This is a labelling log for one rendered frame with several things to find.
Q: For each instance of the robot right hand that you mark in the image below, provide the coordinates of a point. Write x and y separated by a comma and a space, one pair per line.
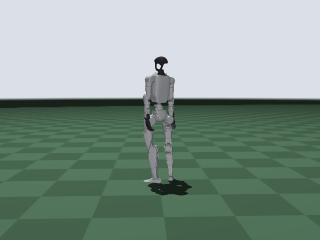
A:
173, 124

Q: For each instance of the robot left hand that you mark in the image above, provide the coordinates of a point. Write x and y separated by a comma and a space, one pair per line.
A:
147, 122

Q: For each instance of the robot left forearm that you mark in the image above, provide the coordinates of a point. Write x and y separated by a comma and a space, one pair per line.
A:
146, 105

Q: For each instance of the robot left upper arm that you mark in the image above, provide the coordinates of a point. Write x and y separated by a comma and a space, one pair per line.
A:
148, 85

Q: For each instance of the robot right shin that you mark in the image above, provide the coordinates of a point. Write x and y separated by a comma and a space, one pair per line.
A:
169, 160

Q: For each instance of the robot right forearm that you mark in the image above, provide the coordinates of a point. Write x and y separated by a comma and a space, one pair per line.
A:
170, 106

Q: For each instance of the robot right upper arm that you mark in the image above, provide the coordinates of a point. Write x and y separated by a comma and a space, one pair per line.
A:
171, 90

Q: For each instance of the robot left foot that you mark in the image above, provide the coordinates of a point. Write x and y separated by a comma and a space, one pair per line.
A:
158, 180

